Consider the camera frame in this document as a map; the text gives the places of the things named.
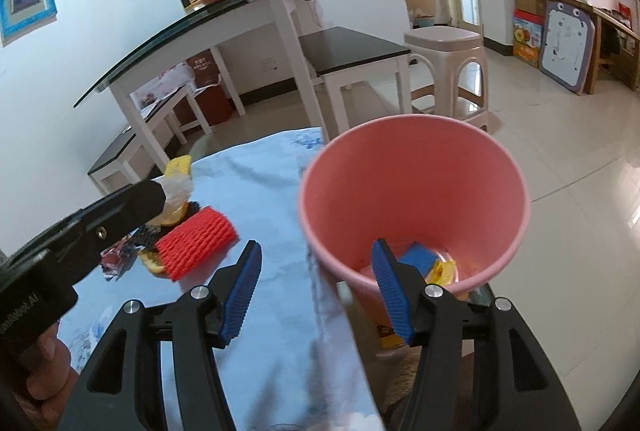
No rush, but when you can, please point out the red foam fruit net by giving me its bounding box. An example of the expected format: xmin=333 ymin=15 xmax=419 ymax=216
xmin=154 ymin=206 xmax=241 ymax=283

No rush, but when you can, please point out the purple framed drawing board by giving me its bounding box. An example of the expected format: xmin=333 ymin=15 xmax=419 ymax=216
xmin=537 ymin=0 xmax=597 ymax=96

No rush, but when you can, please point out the red white wrapper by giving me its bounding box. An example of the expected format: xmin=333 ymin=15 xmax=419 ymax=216
xmin=100 ymin=238 xmax=138 ymax=282

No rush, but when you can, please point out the red paper bag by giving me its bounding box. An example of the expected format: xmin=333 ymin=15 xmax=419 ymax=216
xmin=187 ymin=48 xmax=233 ymax=124

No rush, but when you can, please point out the black woven mat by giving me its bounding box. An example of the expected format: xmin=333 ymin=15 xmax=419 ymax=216
xmin=127 ymin=223 xmax=163 ymax=252

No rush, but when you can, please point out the yellow sponge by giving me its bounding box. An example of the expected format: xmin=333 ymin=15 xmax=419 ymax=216
xmin=161 ymin=154 xmax=195 ymax=212

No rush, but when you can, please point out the light blue table cloth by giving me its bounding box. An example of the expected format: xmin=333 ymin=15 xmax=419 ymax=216
xmin=57 ymin=126 xmax=388 ymax=431

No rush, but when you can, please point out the pink plastic bucket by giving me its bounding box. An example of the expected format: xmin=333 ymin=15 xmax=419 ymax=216
xmin=298 ymin=114 xmax=532 ymax=347

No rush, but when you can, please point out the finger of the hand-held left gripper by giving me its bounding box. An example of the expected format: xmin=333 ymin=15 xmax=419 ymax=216
xmin=10 ymin=181 xmax=167 ymax=284

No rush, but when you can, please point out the black top white bench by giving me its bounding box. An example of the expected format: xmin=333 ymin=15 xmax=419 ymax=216
xmin=297 ymin=26 xmax=413 ymax=137
xmin=87 ymin=84 xmax=213 ymax=197

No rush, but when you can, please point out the beige plastic stool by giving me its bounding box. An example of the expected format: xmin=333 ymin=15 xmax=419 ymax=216
xmin=404 ymin=27 xmax=488 ymax=132

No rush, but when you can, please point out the colourful cardboard box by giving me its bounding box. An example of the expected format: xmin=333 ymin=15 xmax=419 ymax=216
xmin=512 ymin=8 xmax=546 ymax=62

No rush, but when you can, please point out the blue wrapper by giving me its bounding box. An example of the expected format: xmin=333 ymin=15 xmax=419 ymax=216
xmin=400 ymin=242 xmax=441 ymax=279

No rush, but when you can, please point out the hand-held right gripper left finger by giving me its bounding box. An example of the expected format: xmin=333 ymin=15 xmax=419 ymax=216
xmin=57 ymin=240 xmax=263 ymax=431

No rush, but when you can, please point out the person's left hand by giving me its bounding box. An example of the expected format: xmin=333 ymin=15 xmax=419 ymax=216
xmin=20 ymin=323 xmax=83 ymax=431

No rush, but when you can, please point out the yellow wrapper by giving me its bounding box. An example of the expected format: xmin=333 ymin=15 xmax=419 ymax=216
xmin=425 ymin=259 xmax=458 ymax=286

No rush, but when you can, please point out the white glass-top table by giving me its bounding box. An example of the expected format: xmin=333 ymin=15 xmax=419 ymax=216
xmin=74 ymin=0 xmax=333 ymax=172

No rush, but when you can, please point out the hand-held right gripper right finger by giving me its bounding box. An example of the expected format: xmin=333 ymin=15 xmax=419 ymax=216
xmin=371 ymin=238 xmax=583 ymax=431

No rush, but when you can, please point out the wooden sideboard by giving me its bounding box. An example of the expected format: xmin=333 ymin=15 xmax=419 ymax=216
xmin=515 ymin=0 xmax=640 ymax=94

